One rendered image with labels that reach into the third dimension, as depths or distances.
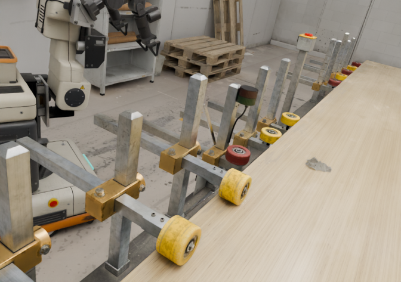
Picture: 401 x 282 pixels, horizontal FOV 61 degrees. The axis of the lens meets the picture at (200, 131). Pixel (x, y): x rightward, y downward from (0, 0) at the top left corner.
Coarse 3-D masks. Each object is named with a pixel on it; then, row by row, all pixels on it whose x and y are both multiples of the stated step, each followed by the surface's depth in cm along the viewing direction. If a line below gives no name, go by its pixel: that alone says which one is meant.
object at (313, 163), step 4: (308, 160) 114; (312, 160) 113; (316, 160) 112; (308, 164) 111; (312, 164) 110; (316, 164) 112; (320, 164) 111; (324, 164) 112; (316, 168) 110; (320, 168) 110; (324, 168) 110; (328, 168) 110
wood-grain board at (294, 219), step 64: (384, 64) 335; (320, 128) 145; (384, 128) 159; (256, 192) 92; (320, 192) 98; (384, 192) 104; (192, 256) 68; (256, 256) 71; (320, 256) 74; (384, 256) 78
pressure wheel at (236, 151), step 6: (228, 150) 110; (234, 150) 112; (240, 150) 111; (246, 150) 112; (228, 156) 110; (234, 156) 108; (240, 156) 108; (246, 156) 109; (234, 162) 109; (240, 162) 109; (246, 162) 110
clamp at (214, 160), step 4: (212, 148) 117; (216, 148) 118; (204, 152) 114; (208, 152) 114; (216, 152) 115; (220, 152) 116; (224, 152) 117; (204, 156) 113; (208, 156) 113; (212, 156) 112; (216, 156) 113; (220, 156) 115; (204, 160) 114; (208, 160) 113; (212, 160) 112; (216, 160) 113; (212, 164) 113; (216, 164) 114
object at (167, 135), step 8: (144, 120) 131; (144, 128) 129; (152, 128) 127; (160, 128) 127; (160, 136) 126; (168, 136) 124; (176, 136) 123; (200, 144) 121; (224, 160) 114; (240, 168) 114
